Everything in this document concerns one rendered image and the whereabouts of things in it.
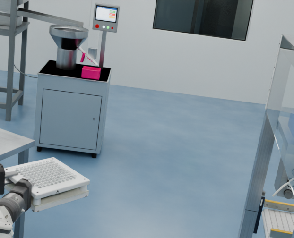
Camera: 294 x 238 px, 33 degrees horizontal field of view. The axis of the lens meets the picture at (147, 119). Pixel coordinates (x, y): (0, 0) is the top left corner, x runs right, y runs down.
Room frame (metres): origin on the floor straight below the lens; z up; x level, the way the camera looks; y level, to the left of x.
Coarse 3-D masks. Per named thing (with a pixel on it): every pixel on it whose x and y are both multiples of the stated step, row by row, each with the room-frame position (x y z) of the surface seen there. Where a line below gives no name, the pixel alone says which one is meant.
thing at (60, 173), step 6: (30, 168) 1.76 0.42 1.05; (36, 168) 1.77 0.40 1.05; (42, 168) 1.78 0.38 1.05; (48, 168) 1.79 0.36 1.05; (54, 168) 1.79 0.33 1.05; (30, 174) 1.71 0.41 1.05; (42, 174) 1.73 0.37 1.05; (48, 174) 1.73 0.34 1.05; (54, 174) 1.74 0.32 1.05; (60, 174) 1.75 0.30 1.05; (66, 174) 1.76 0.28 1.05; (36, 180) 1.68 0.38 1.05; (42, 180) 1.68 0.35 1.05; (48, 180) 1.68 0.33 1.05
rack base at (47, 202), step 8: (8, 184) 1.71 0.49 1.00; (64, 192) 1.71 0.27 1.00; (72, 192) 1.72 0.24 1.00; (80, 192) 1.73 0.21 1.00; (88, 192) 1.75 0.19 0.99; (32, 200) 1.61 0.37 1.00; (48, 200) 1.63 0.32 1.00; (56, 200) 1.64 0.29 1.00; (64, 200) 1.67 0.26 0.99; (72, 200) 1.70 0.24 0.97; (32, 208) 1.59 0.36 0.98; (40, 208) 1.59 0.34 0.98
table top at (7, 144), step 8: (0, 136) 2.49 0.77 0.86; (8, 136) 2.51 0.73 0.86; (16, 136) 2.52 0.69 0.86; (0, 144) 2.39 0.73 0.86; (8, 144) 2.40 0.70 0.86; (16, 144) 2.42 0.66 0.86; (24, 144) 2.43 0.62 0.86; (32, 144) 2.49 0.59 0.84; (0, 152) 2.30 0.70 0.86; (8, 152) 2.32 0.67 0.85; (16, 152) 2.37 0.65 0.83; (0, 160) 2.27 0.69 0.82
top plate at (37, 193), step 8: (40, 160) 1.87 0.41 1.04; (48, 160) 1.88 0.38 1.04; (56, 160) 1.89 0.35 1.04; (8, 168) 1.75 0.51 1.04; (16, 176) 1.69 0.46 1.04; (80, 176) 1.77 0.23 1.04; (56, 184) 1.68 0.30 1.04; (64, 184) 1.69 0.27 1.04; (72, 184) 1.70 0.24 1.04; (80, 184) 1.72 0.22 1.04; (88, 184) 1.75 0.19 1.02; (32, 192) 1.59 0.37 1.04; (40, 192) 1.60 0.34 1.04; (48, 192) 1.61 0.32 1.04; (56, 192) 1.64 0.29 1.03
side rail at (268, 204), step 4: (264, 204) 2.14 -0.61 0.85; (268, 204) 2.14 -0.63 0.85; (272, 204) 2.14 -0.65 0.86; (276, 204) 2.14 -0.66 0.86; (280, 204) 2.14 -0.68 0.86; (284, 204) 2.14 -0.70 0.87; (276, 208) 2.14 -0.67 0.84; (280, 208) 2.14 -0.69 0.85; (284, 208) 2.14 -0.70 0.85; (288, 208) 2.13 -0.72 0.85; (292, 208) 2.13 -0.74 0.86
